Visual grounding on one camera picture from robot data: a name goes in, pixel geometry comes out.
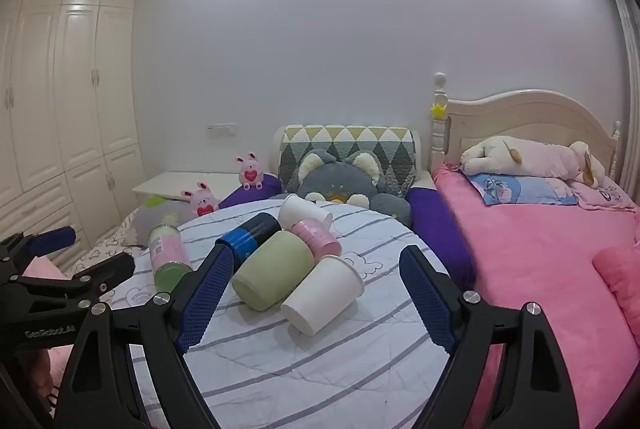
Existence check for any white curtain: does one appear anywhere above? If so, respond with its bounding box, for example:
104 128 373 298
601 0 640 195

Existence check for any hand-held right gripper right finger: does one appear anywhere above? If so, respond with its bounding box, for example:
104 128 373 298
399 244 589 429

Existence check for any pink cushion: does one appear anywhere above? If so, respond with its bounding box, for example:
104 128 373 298
592 243 640 327

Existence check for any cream wardrobe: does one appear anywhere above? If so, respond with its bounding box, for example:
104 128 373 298
0 0 146 260

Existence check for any grey pillow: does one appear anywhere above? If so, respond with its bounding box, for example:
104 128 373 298
130 196 197 251

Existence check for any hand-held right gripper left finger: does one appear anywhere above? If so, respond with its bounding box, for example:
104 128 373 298
50 242 236 429

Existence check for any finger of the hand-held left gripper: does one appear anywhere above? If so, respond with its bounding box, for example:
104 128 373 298
12 253 136 305
0 225 77 263

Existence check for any pink printed pillow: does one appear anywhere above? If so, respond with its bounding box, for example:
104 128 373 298
569 175 640 213

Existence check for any cream wooden bed headboard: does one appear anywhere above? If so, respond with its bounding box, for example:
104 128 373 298
430 72 624 190

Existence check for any grey cat plush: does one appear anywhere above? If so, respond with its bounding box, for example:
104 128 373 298
294 149 414 231

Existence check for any pink bunny toy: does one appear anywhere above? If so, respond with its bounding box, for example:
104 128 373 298
180 182 221 218
235 152 265 189

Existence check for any white nightstand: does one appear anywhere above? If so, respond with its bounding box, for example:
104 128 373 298
132 171 242 206

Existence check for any white patterned sheet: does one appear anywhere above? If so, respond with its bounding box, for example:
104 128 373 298
62 208 153 275

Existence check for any green and pink can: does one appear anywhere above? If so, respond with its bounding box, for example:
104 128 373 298
148 223 194 293

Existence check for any light green cup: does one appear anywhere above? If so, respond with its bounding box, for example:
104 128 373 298
231 230 315 312

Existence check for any pink blanket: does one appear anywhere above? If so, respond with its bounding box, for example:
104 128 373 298
431 162 640 429

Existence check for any white paper cup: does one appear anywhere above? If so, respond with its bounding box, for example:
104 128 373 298
277 194 334 230
280 254 365 336

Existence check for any blue cartoon pillow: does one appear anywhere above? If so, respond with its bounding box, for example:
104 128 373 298
466 170 580 208

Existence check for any triangle patterned headboard cover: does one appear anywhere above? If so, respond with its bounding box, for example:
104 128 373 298
277 124 419 196

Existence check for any pink cloth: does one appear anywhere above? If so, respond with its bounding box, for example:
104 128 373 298
20 257 76 410

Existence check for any white dog plush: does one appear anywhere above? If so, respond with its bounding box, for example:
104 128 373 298
459 136 606 188

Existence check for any blue and black cup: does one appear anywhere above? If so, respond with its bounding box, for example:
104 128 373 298
216 212 283 263

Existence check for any pink patterned cup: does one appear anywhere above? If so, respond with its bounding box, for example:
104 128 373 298
291 218 344 268

